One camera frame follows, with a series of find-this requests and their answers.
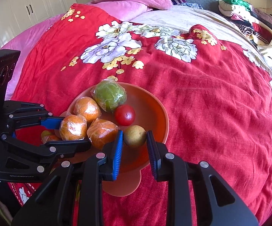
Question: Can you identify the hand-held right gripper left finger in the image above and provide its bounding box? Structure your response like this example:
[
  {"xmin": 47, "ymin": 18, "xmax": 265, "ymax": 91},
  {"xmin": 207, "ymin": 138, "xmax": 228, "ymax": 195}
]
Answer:
[{"xmin": 11, "ymin": 129, "xmax": 124, "ymax": 226}]

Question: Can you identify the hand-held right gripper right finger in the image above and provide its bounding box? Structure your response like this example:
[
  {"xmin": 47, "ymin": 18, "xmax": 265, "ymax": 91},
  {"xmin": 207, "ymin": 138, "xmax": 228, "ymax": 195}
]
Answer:
[{"xmin": 146, "ymin": 130, "xmax": 259, "ymax": 226}]

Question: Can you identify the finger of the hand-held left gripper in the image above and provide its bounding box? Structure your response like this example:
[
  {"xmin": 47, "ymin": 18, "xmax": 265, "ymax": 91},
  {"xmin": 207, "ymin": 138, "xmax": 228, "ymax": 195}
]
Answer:
[
  {"xmin": 0, "ymin": 134, "xmax": 91, "ymax": 183},
  {"xmin": 3, "ymin": 100, "xmax": 66, "ymax": 134}
]

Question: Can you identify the plastic-wrapped orange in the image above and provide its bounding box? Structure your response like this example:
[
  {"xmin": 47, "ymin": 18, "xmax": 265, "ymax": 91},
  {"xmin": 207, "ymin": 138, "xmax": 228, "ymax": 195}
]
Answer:
[
  {"xmin": 43, "ymin": 135, "xmax": 61, "ymax": 144},
  {"xmin": 73, "ymin": 96, "xmax": 102, "ymax": 123},
  {"xmin": 59, "ymin": 115, "xmax": 88, "ymax": 141},
  {"xmin": 87, "ymin": 118, "xmax": 120, "ymax": 150}
]

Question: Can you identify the red tomato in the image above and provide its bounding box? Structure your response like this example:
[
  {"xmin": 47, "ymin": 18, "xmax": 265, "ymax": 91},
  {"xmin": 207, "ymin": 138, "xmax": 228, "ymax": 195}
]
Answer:
[{"xmin": 115, "ymin": 105, "xmax": 136, "ymax": 126}]

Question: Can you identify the pink plastic bowl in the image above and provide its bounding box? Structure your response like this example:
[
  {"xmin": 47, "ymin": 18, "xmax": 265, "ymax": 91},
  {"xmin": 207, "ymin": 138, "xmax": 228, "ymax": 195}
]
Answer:
[{"xmin": 59, "ymin": 82, "xmax": 170, "ymax": 197}]

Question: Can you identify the large plastic-wrapped green citrus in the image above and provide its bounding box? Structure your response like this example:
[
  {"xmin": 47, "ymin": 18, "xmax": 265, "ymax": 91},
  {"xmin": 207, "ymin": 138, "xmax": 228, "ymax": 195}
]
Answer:
[{"xmin": 91, "ymin": 80, "xmax": 127, "ymax": 113}]

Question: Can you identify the pink velvet quilt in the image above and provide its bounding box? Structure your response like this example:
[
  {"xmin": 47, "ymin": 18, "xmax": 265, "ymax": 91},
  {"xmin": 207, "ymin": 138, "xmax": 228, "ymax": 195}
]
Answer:
[{"xmin": 0, "ymin": 14, "xmax": 66, "ymax": 99}]

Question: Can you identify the red floral blanket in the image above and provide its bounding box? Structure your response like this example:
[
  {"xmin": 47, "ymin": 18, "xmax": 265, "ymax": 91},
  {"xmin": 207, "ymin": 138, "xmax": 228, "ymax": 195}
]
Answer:
[{"xmin": 7, "ymin": 3, "xmax": 272, "ymax": 226}]

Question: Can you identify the white wardrobe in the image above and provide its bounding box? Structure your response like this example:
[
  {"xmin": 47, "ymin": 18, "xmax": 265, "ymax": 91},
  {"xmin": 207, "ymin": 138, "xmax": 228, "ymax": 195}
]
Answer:
[{"xmin": 0, "ymin": 0, "xmax": 77, "ymax": 50}]

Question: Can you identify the dark patterned pillow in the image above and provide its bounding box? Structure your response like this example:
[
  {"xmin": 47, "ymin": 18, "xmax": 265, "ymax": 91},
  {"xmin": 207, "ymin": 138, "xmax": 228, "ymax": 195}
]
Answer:
[{"xmin": 168, "ymin": 0, "xmax": 204, "ymax": 10}]

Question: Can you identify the pile of folded clothes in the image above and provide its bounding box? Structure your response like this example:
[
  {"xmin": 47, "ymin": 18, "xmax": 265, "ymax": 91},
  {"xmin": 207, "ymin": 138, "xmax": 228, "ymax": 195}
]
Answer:
[{"xmin": 218, "ymin": 0, "xmax": 272, "ymax": 46}]

